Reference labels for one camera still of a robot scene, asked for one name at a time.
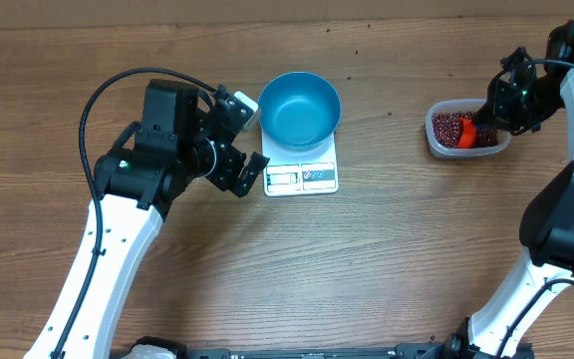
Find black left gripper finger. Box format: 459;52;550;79
231;153;270;197
213;85;244;133

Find clear plastic bean container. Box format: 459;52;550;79
425;99;511;160

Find orange scoop with blue handle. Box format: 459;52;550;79
456;118;477;149

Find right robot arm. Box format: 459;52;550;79
440;20;574;358

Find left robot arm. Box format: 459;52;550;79
27;79;268;358

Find white digital kitchen scale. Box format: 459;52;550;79
261;131;340;197

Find teal plastic bowl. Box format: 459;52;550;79
258;72;343;152

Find red beans in container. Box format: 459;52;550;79
432;112;498;149

